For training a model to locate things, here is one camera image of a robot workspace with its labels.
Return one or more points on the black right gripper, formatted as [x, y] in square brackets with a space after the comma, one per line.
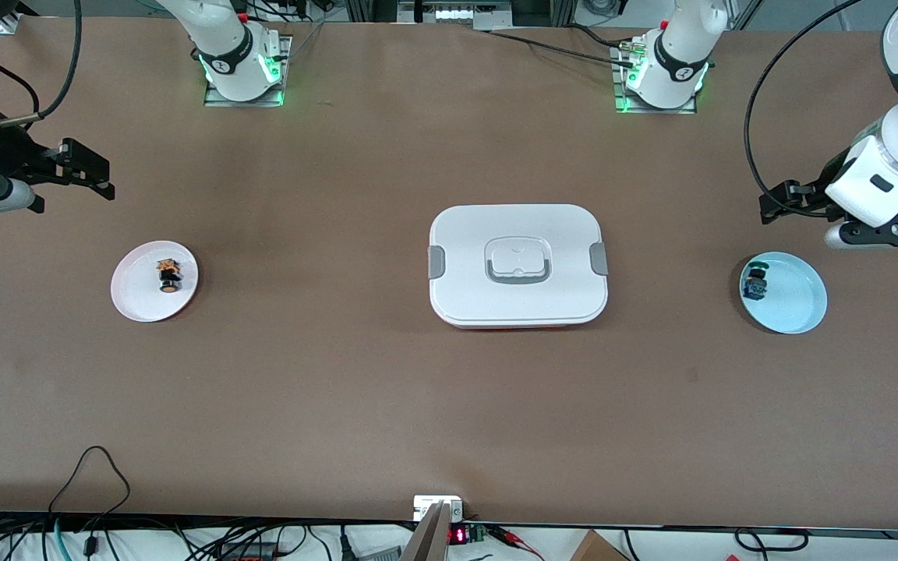
[3, 153]

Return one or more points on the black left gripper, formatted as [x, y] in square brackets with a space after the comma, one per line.
[814, 194]

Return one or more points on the orange push-button switch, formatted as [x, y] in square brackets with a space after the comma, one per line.
[169, 276]

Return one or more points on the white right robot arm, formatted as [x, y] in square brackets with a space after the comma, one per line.
[227, 39]

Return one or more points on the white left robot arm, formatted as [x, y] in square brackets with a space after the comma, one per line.
[683, 47]

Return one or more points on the white lidded lunch box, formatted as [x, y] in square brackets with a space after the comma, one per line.
[519, 308]

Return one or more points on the brown cardboard box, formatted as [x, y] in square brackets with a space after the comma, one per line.
[597, 549]

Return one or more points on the small white box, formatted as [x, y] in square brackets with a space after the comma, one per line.
[429, 505]

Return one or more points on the light blue round plate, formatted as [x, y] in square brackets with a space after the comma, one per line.
[796, 296]

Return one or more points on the white round plate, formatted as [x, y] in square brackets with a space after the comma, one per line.
[141, 292]

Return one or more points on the red digit display module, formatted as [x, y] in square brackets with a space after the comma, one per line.
[458, 535]

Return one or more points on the grey slanted beam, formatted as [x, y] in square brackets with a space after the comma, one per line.
[426, 541]

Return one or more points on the blue green push-button switch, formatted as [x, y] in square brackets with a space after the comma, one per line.
[755, 284]

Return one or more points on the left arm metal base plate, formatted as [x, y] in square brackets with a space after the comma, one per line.
[655, 111]

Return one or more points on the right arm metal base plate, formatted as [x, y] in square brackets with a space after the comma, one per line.
[250, 100]

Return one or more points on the small aluminium corner bracket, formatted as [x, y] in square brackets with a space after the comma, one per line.
[8, 26]

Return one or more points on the grey metal frame panel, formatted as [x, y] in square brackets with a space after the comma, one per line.
[457, 12]

